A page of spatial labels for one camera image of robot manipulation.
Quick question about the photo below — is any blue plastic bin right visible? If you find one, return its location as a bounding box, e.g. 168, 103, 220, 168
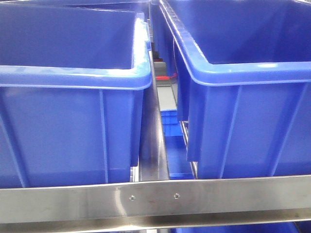
153, 0, 311, 179

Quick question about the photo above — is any blue bin lower shelf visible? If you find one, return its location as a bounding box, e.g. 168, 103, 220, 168
161, 109, 194, 180

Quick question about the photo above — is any blue plastic bin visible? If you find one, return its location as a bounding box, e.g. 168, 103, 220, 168
153, 0, 311, 179
0, 3, 152, 188

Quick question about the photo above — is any blue plastic bin left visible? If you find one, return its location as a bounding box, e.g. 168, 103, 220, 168
0, 3, 152, 188

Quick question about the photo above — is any stainless steel shelf rack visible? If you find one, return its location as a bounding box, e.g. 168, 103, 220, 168
0, 46, 311, 233

